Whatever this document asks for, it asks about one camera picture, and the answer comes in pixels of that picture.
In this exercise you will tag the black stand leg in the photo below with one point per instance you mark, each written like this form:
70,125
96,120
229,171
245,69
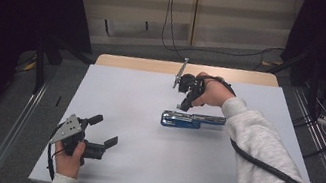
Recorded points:
40,66

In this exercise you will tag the wooden table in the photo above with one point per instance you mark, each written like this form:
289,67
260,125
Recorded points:
142,63

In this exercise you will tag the beige wooden cabinet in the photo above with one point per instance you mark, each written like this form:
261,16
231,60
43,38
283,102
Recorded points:
237,23

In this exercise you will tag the white table mat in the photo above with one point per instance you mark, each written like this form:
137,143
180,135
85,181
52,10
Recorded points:
139,158

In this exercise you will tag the blue stapler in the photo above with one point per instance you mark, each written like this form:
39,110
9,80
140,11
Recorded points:
179,121

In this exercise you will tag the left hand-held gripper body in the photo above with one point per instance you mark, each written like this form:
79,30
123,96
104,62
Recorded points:
69,129

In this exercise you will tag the person's right hand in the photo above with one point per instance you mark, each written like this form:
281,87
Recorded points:
214,93

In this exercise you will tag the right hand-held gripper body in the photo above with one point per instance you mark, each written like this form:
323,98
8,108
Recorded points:
187,82

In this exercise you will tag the white power strip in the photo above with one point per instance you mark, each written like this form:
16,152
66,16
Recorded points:
323,119

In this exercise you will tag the person's left hand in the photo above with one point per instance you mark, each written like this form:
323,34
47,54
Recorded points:
68,163

